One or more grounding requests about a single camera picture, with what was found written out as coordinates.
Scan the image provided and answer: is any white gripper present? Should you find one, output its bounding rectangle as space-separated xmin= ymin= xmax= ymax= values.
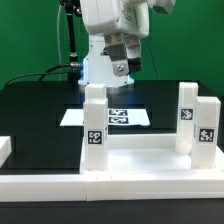
xmin=80 ymin=0 xmax=149 ymax=76

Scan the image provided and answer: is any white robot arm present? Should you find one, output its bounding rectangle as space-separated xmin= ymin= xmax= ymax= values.
xmin=79 ymin=0 xmax=176 ymax=88

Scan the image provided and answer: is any fiducial marker sheet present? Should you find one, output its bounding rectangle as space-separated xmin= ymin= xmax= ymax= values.
xmin=60 ymin=108 xmax=150 ymax=126

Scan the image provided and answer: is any white L-shaped obstacle fence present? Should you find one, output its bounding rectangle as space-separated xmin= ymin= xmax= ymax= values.
xmin=0 ymin=135 xmax=224 ymax=203

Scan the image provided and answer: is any black cable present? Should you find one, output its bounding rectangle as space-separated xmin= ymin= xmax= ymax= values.
xmin=4 ymin=64 xmax=73 ymax=88

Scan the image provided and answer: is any white desk tabletop panel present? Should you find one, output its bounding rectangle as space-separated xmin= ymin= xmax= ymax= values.
xmin=79 ymin=132 xmax=224 ymax=175

